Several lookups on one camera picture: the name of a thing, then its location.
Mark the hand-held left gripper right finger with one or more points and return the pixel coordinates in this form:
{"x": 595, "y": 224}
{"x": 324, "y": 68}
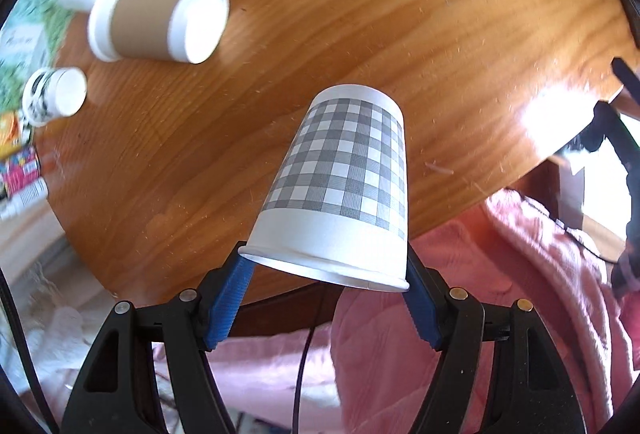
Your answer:
{"x": 422, "y": 309}

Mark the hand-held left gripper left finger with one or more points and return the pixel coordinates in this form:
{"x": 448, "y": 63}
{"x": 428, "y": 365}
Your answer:
{"x": 227, "y": 301}

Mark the white cloth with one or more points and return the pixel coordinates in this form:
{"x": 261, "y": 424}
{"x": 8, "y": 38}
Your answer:
{"x": 55, "y": 329}

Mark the brown sleeved paper cup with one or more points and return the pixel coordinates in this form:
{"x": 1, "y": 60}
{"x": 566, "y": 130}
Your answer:
{"x": 155, "y": 22}

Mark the grey checked paper cup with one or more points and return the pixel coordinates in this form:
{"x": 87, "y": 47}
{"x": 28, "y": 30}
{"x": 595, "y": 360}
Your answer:
{"x": 340, "y": 184}

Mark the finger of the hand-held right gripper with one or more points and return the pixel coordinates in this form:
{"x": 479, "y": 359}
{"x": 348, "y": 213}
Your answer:
{"x": 612, "y": 129}

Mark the pink blanket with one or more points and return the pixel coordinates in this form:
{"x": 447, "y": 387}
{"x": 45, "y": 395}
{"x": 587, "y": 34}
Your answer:
{"x": 500, "y": 314}

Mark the orange snack packet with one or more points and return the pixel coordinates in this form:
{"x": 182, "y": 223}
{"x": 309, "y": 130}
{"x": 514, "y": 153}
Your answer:
{"x": 10, "y": 132}

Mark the green printed paper box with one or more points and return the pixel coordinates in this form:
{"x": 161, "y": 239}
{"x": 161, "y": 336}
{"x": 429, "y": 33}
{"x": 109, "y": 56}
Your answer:
{"x": 45, "y": 9}

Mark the colourful patterned box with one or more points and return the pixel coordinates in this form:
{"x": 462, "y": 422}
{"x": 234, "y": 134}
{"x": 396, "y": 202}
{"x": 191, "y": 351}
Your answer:
{"x": 20, "y": 174}

